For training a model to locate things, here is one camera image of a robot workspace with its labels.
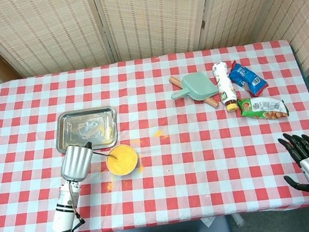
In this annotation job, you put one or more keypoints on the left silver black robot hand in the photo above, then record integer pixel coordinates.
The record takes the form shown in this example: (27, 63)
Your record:
(76, 162)

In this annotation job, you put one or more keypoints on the black spoon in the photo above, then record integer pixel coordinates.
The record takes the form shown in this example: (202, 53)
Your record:
(105, 155)

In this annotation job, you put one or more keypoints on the rectangular metal tray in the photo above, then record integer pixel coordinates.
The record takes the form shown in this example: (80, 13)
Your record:
(85, 127)

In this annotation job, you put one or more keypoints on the yellow bowl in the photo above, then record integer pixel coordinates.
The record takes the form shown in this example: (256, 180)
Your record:
(123, 162)

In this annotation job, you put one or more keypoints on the green snack bag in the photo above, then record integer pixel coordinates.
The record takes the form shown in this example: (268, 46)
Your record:
(262, 107)

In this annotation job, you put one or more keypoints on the red white checkered tablecloth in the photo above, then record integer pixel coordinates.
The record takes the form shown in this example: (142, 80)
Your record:
(179, 162)

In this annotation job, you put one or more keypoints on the blue snack bag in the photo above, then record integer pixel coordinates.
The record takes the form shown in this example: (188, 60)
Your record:
(248, 79)

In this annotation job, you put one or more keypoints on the wooden rolling pin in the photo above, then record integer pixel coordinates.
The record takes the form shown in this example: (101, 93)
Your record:
(212, 103)

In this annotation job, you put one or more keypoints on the white bottle with yellow cap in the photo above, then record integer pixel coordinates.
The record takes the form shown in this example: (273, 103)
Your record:
(224, 84)

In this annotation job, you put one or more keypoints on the green plastic dustpan scoop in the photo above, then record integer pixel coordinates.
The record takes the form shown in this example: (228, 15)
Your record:
(196, 85)

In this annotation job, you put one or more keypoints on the woven folding screen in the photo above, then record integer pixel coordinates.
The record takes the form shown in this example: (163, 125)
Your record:
(150, 13)

